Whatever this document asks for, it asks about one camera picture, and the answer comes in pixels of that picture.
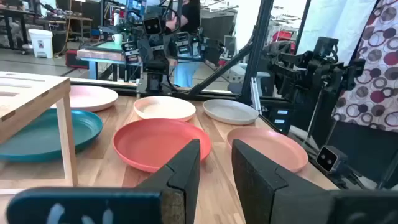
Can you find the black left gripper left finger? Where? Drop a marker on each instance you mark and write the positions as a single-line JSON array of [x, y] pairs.
[[183, 186]]

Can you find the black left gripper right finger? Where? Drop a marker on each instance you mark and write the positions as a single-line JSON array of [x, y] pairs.
[[258, 193]]

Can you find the tan orange plate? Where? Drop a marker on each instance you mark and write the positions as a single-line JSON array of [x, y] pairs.
[[273, 146]]

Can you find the terracotta red plate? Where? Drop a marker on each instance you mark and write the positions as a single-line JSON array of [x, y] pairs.
[[149, 143]]

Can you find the cream peach plate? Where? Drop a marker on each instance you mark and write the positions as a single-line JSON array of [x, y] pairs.
[[164, 107]]

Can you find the pink plate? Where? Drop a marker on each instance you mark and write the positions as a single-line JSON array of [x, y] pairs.
[[93, 98]]

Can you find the grey beige plate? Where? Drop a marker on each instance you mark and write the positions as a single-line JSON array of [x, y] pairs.
[[230, 111]]

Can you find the blue plate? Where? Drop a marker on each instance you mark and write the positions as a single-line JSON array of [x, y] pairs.
[[37, 143]]

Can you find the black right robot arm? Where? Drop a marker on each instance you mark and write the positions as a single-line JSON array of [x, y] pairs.
[[154, 81]]

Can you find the black background robot arm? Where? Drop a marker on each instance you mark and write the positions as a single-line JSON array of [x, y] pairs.
[[130, 51], [199, 46]]

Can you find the wooden slatted shelf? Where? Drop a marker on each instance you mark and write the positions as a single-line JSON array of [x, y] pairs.
[[31, 90]]

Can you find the white mug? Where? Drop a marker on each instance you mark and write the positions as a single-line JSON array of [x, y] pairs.
[[117, 39]]

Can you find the person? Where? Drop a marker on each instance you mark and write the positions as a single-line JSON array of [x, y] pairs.
[[190, 15]]

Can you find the white bottle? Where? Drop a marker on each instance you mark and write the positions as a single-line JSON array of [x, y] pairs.
[[116, 17]]

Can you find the workbench with green mat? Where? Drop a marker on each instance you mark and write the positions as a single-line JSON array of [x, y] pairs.
[[102, 54]]

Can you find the black control box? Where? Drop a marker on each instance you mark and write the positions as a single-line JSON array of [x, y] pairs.
[[280, 126]]

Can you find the red and black case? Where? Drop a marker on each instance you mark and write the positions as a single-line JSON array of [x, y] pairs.
[[74, 59]]

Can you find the white trash bin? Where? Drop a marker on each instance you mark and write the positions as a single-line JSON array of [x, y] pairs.
[[40, 46]]

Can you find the red crate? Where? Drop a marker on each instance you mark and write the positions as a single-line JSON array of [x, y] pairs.
[[283, 35]]

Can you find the circle patterned curtain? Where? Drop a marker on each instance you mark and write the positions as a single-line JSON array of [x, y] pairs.
[[376, 62]]

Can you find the white curtain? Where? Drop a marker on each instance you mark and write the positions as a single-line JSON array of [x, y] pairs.
[[335, 21]]

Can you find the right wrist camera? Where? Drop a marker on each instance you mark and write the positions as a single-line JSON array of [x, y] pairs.
[[152, 26]]

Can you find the small black depth camera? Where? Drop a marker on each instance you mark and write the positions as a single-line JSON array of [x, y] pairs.
[[327, 158]]

